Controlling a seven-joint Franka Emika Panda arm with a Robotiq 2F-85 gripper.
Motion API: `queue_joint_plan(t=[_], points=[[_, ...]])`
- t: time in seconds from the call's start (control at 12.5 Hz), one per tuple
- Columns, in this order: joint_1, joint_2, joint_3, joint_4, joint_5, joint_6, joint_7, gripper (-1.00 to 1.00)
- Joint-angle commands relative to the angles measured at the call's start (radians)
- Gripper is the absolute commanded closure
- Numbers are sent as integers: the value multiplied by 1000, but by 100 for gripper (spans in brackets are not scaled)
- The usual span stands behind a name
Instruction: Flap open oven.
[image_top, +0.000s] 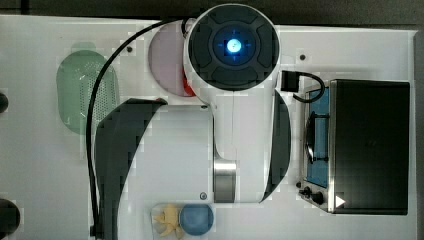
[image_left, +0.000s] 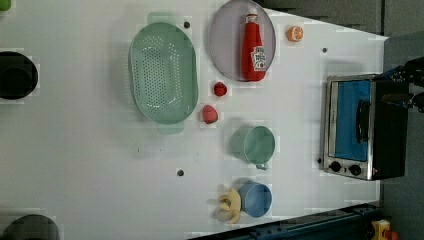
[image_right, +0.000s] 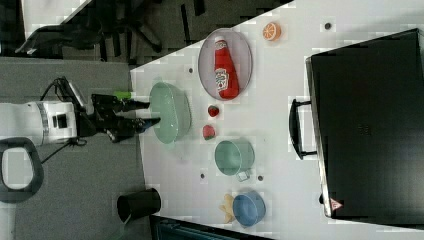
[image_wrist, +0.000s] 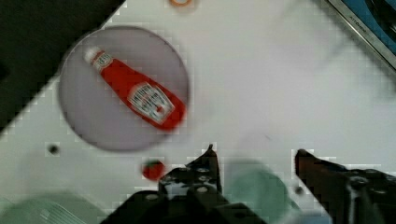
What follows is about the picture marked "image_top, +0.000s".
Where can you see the black toaster oven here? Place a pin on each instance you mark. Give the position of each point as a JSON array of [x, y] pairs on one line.
[[369, 147]]

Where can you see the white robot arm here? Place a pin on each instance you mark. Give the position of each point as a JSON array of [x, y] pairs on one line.
[[229, 144]]

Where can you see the black oven knob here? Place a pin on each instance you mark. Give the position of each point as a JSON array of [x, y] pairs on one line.
[[316, 197]]

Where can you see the red ketchup bottle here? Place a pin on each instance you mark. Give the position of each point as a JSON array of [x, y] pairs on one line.
[[187, 88]]

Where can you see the grey round plate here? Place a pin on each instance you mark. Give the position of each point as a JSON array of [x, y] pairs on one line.
[[166, 58]]

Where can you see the blue bowl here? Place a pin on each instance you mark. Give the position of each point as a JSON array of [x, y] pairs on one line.
[[196, 219]]

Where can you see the yellow banana toy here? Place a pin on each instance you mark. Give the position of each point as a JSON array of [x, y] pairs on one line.
[[167, 222]]

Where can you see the green perforated colander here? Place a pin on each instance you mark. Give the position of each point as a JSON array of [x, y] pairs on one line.
[[75, 79]]

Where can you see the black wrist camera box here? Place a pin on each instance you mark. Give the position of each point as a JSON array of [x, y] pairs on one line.
[[290, 81]]

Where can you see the black cylinder post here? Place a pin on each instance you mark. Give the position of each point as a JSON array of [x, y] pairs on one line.
[[9, 218]]

